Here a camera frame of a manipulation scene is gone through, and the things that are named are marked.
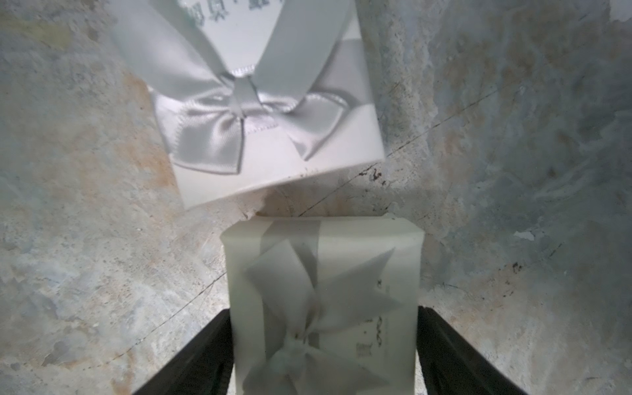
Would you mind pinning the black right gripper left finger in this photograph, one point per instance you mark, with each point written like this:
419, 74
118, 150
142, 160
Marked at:
202, 367

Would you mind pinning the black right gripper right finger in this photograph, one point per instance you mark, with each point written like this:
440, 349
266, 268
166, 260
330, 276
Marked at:
450, 365

